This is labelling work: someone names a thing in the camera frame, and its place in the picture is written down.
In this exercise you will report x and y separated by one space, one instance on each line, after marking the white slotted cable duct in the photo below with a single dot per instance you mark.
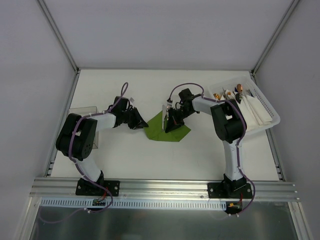
152 204

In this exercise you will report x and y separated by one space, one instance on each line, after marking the frame post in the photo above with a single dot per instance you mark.
276 33
57 33

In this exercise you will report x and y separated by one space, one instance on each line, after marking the copper fork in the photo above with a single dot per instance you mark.
231 96

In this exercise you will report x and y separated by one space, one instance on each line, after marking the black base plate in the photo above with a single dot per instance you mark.
86 188
221 190

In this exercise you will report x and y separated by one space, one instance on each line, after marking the green handled fork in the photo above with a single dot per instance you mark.
168 107

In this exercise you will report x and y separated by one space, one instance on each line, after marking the white rolled napkin bundle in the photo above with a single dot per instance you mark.
256 108

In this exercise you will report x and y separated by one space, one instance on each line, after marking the white plastic basket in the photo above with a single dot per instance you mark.
249 88

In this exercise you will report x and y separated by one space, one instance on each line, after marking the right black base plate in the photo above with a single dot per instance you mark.
221 190

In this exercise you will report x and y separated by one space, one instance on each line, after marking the left frame post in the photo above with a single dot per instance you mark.
57 33

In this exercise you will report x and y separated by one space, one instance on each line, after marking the right frame post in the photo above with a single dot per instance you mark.
276 33

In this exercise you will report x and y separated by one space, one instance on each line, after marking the silver table knife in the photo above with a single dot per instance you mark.
164 117

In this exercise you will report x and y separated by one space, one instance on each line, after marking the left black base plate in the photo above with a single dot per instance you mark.
86 188

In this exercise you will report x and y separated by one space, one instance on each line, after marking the aluminium rail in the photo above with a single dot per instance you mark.
152 189

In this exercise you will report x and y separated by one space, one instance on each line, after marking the copper spoon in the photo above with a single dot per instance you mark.
240 89

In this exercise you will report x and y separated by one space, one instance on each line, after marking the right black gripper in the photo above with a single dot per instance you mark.
174 118

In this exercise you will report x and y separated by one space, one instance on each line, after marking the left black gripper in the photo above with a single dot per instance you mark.
132 117

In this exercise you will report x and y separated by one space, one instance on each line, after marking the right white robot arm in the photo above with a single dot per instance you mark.
229 126

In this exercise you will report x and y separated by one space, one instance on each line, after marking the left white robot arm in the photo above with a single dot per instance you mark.
77 136

